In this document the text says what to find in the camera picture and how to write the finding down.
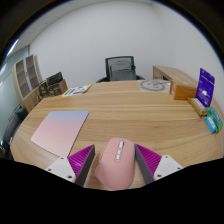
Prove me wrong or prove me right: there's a dark brown cardboard box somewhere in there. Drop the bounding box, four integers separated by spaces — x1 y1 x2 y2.
48 79 69 97

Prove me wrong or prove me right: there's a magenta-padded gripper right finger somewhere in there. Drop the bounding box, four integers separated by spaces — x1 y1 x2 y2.
133 143 184 185

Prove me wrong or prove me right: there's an orange-brown box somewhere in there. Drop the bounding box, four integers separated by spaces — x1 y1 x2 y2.
169 80 198 101

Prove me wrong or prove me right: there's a purple card package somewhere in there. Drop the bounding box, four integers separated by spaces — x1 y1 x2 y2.
194 67 216 108

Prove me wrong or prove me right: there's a black box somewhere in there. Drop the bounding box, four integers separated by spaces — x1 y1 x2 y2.
45 71 64 86

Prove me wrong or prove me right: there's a white green-purple printed leaflet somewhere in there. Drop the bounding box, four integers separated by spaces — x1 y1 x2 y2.
61 84 93 98

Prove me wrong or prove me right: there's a white sheet with round print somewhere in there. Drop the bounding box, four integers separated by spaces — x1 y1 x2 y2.
138 79 172 93

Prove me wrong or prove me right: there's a wooden glass-door cabinet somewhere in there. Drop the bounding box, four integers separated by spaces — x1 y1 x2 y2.
11 53 44 113

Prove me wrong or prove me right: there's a small dark cardboard box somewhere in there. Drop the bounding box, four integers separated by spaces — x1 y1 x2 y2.
37 79 50 100

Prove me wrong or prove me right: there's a pink-blue gradient mouse pad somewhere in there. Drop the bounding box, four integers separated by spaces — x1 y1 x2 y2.
30 110 91 158

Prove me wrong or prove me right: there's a small blue box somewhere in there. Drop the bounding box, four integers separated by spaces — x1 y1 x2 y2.
204 115 218 135

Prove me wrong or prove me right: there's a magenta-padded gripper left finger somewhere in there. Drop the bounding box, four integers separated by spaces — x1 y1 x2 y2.
44 144 96 187

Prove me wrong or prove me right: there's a small tan box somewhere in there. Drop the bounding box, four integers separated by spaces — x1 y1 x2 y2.
187 97 208 117

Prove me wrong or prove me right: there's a black leather sofa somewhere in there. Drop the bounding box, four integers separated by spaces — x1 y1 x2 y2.
0 104 29 158

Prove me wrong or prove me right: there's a pink computer mouse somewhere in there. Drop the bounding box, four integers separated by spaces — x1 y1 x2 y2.
94 137 137 191

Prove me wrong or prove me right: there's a rectangular ceiling light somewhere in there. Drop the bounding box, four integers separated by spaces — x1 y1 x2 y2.
5 39 20 58

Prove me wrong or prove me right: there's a green box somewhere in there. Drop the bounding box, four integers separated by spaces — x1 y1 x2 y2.
205 106 224 133

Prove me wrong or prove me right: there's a black mesh office chair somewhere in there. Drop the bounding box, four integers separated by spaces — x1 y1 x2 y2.
95 55 146 83

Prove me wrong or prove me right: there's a wooden side cabinet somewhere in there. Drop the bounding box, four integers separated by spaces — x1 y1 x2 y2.
152 65 199 88

